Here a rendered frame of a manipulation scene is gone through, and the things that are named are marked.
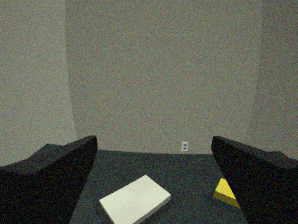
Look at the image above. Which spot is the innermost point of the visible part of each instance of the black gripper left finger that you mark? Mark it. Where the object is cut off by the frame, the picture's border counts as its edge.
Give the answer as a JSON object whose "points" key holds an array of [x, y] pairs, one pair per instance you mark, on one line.
{"points": [[44, 189]]}

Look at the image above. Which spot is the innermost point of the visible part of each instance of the yellow rectangular block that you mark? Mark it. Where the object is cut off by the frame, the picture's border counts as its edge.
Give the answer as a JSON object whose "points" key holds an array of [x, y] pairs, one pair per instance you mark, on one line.
{"points": [[224, 193]]}

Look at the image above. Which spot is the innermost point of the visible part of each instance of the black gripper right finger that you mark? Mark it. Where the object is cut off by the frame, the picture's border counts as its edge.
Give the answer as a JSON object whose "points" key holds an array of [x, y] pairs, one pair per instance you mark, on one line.
{"points": [[265, 185]]}

